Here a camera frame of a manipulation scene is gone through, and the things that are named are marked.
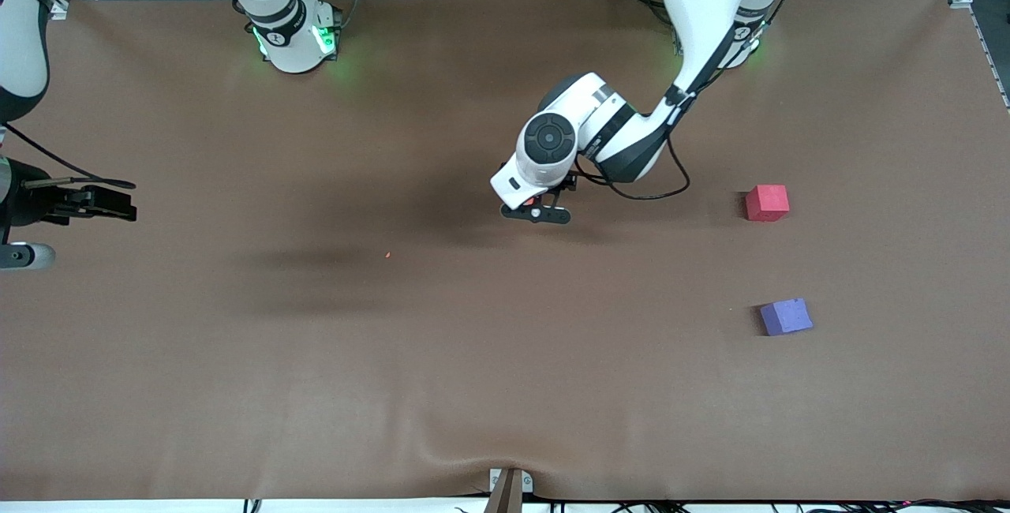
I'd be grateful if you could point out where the brown table cloth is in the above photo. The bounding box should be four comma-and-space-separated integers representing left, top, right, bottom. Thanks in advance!
0, 0, 1010, 503

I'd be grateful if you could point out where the red foam block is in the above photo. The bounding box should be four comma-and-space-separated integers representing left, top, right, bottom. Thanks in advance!
745, 185, 791, 223

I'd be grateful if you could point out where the purple foam block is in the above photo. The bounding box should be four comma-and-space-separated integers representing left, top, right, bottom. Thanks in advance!
759, 298, 814, 337

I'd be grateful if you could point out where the brown clamp bar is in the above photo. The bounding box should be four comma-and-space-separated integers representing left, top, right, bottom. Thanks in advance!
483, 469, 524, 513

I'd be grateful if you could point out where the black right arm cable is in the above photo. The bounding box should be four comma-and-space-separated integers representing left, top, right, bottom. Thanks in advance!
0, 125, 137, 190

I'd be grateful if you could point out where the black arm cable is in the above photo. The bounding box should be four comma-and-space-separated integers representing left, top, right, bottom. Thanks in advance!
0, 125, 137, 190
574, 134, 692, 201

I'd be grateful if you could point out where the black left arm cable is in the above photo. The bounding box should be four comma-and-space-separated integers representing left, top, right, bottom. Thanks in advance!
574, 134, 692, 201

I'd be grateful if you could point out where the silver table clamp bracket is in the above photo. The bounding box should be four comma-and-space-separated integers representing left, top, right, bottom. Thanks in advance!
489, 468, 534, 495

